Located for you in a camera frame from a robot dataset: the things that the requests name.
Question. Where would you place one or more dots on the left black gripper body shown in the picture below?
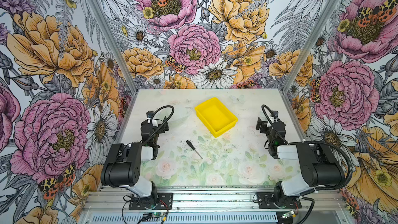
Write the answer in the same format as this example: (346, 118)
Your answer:
(150, 121)

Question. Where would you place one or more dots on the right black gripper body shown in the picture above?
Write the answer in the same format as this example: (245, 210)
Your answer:
(263, 125)

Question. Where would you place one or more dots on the black handled screwdriver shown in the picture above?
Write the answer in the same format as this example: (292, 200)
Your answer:
(193, 148)

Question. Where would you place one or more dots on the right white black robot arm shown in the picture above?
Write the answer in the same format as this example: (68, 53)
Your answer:
(319, 169)

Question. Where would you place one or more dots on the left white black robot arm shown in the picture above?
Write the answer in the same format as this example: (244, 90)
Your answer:
(122, 167)

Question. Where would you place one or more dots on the yellow plastic bin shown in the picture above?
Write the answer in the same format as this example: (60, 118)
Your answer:
(216, 117)

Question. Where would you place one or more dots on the left aluminium corner post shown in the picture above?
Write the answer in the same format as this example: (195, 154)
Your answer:
(96, 8)

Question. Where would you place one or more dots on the aluminium corner post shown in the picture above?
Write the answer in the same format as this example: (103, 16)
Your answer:
(96, 8)
(305, 51)

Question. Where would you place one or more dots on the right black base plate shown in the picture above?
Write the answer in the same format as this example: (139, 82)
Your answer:
(268, 200)

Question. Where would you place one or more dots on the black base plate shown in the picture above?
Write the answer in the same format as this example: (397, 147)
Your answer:
(163, 201)
(268, 200)

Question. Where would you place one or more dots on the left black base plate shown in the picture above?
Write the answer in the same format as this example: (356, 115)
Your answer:
(163, 201)

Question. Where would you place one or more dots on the aluminium mounting rail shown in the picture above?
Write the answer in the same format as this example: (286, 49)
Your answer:
(205, 199)

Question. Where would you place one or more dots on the white vented cable duct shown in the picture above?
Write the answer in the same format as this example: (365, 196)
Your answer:
(191, 218)

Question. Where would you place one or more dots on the right aluminium corner post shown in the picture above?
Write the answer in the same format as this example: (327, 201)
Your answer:
(305, 51)

